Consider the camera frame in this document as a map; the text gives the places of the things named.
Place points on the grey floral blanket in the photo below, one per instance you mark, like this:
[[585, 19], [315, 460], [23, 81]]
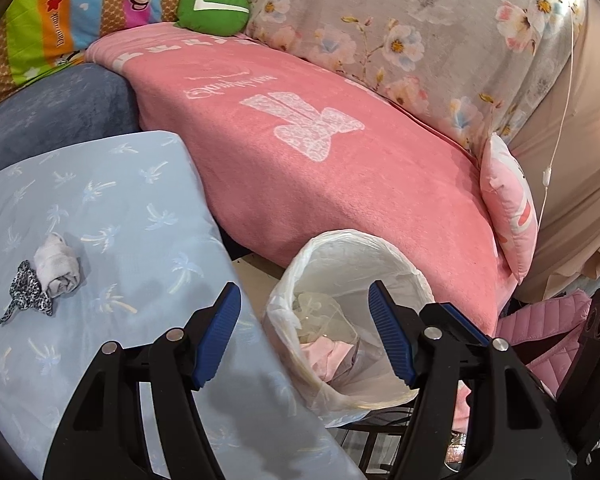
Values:
[[380, 10]]

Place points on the green cushion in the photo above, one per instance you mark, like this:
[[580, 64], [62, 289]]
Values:
[[215, 22]]

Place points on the blue-grey sofa cushion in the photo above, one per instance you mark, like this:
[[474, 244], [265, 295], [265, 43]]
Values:
[[55, 105]]

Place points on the light pink cloth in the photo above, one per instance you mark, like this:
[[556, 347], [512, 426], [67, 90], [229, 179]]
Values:
[[330, 355]]

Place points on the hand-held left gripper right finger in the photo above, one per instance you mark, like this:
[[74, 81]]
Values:
[[390, 340]]

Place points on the bin with white plastic liner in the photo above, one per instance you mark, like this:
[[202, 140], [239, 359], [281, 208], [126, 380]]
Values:
[[330, 260]]

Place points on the pink blanket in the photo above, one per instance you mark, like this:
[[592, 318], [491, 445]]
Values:
[[280, 185]]

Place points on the white cloth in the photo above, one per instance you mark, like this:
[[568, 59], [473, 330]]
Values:
[[57, 265]]

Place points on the leopard print scrunchie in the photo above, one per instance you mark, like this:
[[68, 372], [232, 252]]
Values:
[[27, 290]]

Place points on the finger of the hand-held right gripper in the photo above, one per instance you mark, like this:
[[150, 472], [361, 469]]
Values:
[[457, 321]]

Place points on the light blue palm-print tablecloth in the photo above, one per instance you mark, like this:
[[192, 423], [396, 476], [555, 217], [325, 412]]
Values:
[[130, 210]]

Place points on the clear plastic bag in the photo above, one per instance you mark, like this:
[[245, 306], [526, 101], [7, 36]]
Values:
[[320, 315]]

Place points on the pink quilted jacket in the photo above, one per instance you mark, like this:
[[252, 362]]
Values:
[[540, 320]]

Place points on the black metal rack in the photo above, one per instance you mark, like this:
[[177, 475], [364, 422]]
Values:
[[360, 427]]

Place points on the small pink pillow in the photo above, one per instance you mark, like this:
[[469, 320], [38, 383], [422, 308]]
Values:
[[510, 200]]

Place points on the beige cloth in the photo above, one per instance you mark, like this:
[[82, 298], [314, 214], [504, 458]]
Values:
[[590, 160]]

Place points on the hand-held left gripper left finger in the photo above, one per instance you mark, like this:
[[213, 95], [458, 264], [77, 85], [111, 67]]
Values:
[[215, 340]]

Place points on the colourful striped cartoon pillow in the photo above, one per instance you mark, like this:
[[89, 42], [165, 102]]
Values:
[[80, 10]]

